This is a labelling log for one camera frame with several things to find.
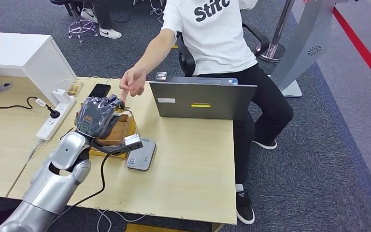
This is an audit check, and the person's right hand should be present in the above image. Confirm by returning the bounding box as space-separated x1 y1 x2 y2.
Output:
119 65 147 104

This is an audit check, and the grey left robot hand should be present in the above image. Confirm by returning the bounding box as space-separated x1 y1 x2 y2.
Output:
75 94 125 139

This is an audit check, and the wooden card holder box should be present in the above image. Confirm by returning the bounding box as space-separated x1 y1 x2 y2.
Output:
76 107 138 160

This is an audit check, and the yellow tree print key card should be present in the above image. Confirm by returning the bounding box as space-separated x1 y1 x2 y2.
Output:
67 82 85 97

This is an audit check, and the grey card reader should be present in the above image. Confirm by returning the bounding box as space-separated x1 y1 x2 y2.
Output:
126 137 157 172

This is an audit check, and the person in background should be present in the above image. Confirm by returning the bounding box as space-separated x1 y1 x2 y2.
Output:
80 0 133 40

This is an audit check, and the black smartphone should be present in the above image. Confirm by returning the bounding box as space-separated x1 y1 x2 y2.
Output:
88 83 112 98

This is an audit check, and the white charger plug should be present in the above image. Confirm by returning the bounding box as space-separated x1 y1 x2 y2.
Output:
52 88 71 104

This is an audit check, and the white power strip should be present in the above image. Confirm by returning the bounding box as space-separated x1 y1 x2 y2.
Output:
36 96 77 142

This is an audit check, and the black office chair chrome base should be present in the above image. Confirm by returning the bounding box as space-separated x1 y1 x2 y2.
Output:
176 23 271 77

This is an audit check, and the grey laptop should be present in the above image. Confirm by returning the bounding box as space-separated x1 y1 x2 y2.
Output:
149 76 258 121

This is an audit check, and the chair with purple chrome base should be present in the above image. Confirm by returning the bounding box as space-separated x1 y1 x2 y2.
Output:
49 0 100 43

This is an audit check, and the white desk cabinet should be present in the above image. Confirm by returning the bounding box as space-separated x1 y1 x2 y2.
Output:
0 31 77 107

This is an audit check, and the yellow floor tape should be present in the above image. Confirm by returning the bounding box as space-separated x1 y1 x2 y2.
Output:
125 223 189 232

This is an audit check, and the grey kiosk stand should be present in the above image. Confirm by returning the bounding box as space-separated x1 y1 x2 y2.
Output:
267 0 346 98

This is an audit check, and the red floor tape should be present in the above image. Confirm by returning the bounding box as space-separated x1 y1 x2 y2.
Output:
332 6 371 95

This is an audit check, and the black plug with cable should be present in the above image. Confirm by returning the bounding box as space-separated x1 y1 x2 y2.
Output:
0 89 61 119

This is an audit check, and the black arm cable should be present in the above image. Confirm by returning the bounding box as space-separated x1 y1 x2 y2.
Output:
48 153 110 225

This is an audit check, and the white power strip cable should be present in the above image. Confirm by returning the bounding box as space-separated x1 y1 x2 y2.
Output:
25 139 43 164

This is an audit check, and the white cable under desk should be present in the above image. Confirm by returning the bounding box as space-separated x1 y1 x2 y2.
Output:
96 208 147 232

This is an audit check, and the chrome stanchion post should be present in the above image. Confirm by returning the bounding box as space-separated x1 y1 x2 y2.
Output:
256 0 297 63

